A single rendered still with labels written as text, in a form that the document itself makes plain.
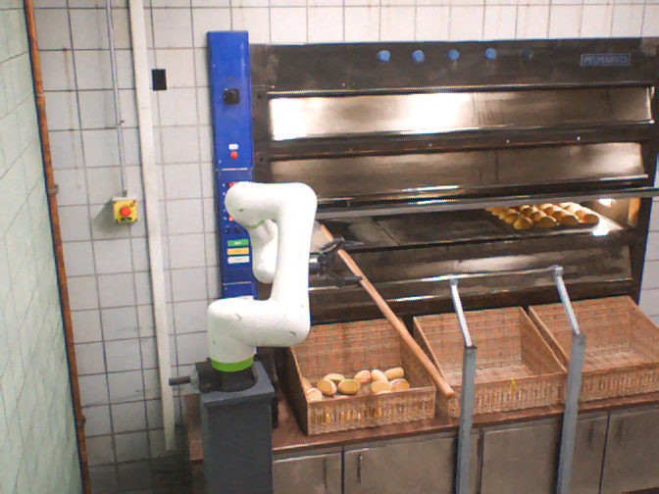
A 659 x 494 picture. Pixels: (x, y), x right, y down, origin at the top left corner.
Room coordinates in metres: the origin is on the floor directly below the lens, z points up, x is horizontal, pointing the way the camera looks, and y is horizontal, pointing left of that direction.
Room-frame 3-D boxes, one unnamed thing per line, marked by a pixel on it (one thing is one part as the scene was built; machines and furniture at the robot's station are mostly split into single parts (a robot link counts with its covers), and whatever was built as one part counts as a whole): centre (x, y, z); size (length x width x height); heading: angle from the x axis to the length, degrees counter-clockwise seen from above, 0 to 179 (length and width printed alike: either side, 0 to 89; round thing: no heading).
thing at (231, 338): (2.02, 0.27, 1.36); 0.16 x 0.13 x 0.19; 86
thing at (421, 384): (3.00, -0.12, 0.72); 0.56 x 0.49 x 0.28; 104
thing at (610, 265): (3.38, -0.62, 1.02); 1.79 x 0.11 x 0.19; 103
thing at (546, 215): (3.94, -1.09, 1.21); 0.61 x 0.48 x 0.06; 13
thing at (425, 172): (3.38, -0.62, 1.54); 1.79 x 0.11 x 0.19; 103
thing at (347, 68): (3.41, -0.62, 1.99); 1.80 x 0.08 x 0.21; 103
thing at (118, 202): (3.01, 0.83, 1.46); 0.10 x 0.07 x 0.10; 103
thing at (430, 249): (3.41, -0.62, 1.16); 1.80 x 0.06 x 0.04; 103
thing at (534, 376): (3.13, -0.71, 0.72); 0.56 x 0.49 x 0.28; 103
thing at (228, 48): (4.06, 0.61, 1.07); 1.93 x 0.16 x 2.15; 13
